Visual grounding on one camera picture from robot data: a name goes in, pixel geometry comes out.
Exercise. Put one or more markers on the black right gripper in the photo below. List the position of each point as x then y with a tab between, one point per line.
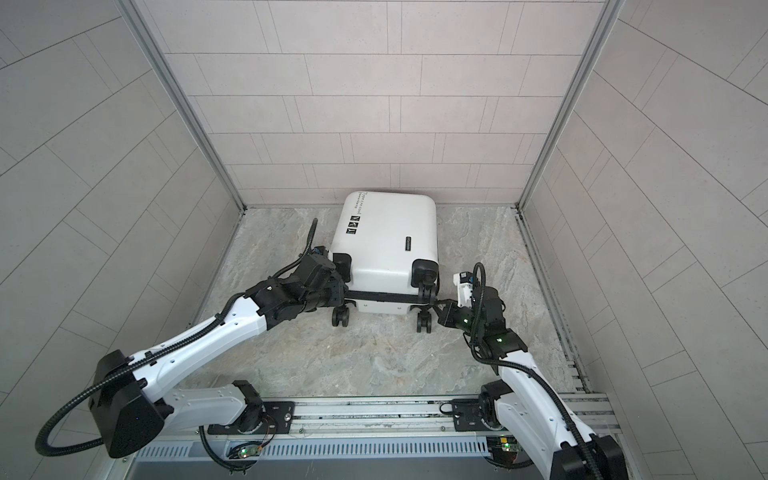
447	319

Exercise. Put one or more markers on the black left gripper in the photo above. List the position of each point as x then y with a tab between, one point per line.
338	294

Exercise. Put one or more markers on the black and white suitcase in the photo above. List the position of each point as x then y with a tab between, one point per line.
385	248

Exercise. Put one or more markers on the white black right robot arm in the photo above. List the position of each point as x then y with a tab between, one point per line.
522	401

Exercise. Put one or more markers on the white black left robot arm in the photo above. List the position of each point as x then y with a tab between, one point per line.
134	410

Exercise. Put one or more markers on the right green circuit board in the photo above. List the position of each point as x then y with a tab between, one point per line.
504	450

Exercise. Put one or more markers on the green circuit board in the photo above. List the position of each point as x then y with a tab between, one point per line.
245	451
504	450

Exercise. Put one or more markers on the left green circuit board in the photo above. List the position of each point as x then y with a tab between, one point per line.
245	451

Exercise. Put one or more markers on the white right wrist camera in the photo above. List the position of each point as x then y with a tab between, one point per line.
464	283

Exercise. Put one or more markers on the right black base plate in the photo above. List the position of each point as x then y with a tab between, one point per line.
474	415

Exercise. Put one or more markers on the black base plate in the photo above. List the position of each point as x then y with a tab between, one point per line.
474	415
273	417

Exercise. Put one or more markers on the aluminium mounting rail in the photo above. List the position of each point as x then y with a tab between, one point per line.
366	428

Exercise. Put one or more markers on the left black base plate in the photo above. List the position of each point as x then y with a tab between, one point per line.
273	417

